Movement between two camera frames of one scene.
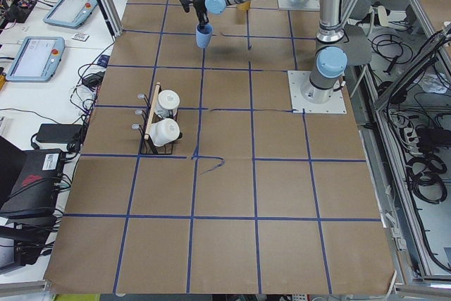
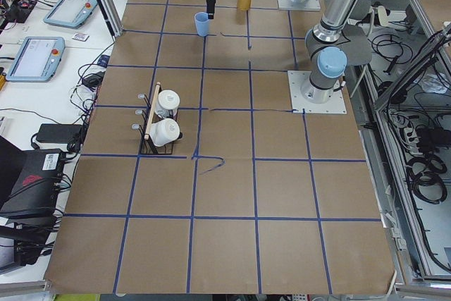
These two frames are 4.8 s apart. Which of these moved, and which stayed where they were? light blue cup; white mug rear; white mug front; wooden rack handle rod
Moved: light blue cup
Stayed: white mug front; wooden rack handle rod; white mug rear
